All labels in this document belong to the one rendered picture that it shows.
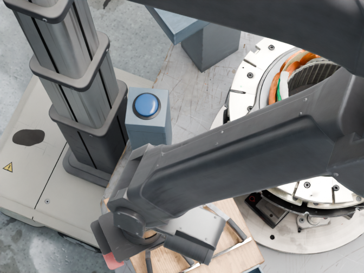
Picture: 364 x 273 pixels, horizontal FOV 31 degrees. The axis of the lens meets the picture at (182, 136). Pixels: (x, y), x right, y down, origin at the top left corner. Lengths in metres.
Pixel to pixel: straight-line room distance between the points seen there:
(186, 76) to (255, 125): 0.96
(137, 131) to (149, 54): 1.18
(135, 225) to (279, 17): 0.40
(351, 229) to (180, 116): 0.42
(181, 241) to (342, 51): 0.45
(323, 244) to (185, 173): 0.80
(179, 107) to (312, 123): 0.99
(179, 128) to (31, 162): 0.69
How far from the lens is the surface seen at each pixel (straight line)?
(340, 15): 0.34
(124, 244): 0.87
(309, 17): 0.35
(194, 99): 1.43
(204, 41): 1.32
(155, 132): 1.17
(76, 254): 2.16
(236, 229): 1.03
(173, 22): 1.23
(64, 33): 1.15
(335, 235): 1.36
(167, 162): 0.62
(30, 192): 1.96
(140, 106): 1.15
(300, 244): 1.34
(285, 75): 1.06
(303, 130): 0.45
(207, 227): 0.75
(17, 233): 2.21
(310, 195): 1.07
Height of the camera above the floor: 2.11
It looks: 71 degrees down
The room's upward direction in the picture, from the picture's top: 2 degrees counter-clockwise
